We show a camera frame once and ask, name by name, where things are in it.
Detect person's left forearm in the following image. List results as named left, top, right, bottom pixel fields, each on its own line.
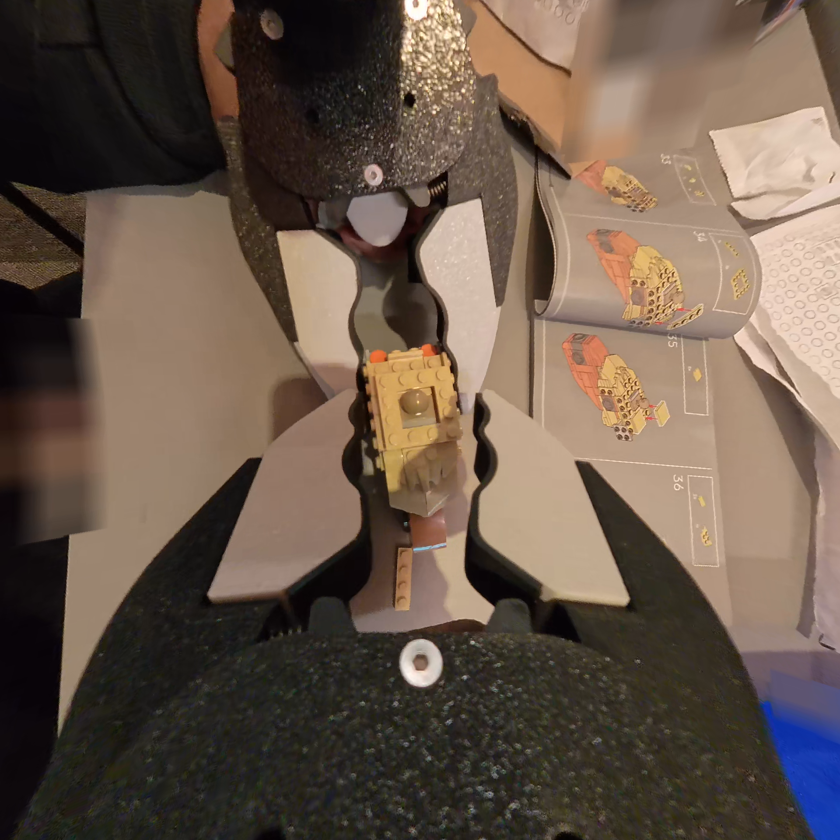
left=0, top=0, right=231, bottom=185

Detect grey desk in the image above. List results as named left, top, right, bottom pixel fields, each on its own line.
left=59, top=0, right=840, bottom=736

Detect blue plastic bin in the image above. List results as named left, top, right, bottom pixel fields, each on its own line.
left=762, top=696, right=840, bottom=840

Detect brown cardboard piece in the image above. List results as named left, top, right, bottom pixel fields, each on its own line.
left=466, top=0, right=578, bottom=152

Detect grey instruction booklet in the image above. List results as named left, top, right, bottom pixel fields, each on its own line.
left=532, top=155, right=762, bottom=568

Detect small tan plate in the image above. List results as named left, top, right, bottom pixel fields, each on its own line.
left=394, top=549, right=417, bottom=613

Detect tan brick model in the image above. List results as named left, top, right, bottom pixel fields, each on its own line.
left=361, top=344, right=468, bottom=547

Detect flattened white paper bags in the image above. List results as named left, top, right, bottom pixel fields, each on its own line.
left=709, top=108, right=840, bottom=221

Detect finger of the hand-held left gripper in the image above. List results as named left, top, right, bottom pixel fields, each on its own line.
left=414, top=197, right=506, bottom=397
left=276, top=226, right=382, bottom=397

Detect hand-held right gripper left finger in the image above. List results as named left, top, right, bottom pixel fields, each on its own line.
left=208, top=392, right=382, bottom=615

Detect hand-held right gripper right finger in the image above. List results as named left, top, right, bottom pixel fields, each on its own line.
left=460, top=392, right=632, bottom=615

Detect white dotted paper sheet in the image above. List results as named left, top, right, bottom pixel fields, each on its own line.
left=735, top=204, right=840, bottom=644

